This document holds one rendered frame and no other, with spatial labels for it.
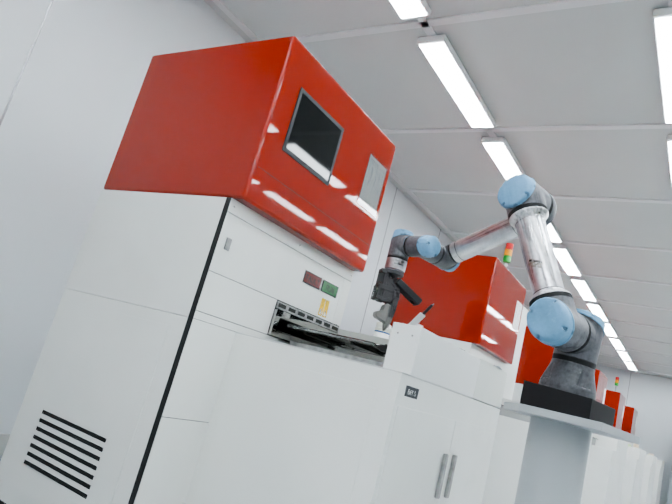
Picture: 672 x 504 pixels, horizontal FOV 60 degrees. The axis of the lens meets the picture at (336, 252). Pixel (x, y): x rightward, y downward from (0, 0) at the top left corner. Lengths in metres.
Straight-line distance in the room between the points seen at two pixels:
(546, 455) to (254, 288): 1.04
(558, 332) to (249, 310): 1.00
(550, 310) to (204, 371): 1.05
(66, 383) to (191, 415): 0.50
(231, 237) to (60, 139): 1.55
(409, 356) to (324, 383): 0.26
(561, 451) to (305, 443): 0.69
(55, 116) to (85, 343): 1.42
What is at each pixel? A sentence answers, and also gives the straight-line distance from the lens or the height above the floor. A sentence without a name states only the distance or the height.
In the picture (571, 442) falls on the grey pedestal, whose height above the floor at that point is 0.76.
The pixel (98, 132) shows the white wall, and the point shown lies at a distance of 3.38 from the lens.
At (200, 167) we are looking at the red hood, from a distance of 2.07.
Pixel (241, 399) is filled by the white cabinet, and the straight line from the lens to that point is 1.91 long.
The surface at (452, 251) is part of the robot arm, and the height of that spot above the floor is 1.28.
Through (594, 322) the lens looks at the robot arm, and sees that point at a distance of 1.76.
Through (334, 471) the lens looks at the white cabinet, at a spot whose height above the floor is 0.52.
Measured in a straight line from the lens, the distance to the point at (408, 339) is 1.71.
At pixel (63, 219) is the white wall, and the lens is 3.28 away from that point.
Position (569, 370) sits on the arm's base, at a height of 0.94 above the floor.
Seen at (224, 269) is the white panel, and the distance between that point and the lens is 1.90.
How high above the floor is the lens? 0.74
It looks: 12 degrees up
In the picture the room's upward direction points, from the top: 15 degrees clockwise
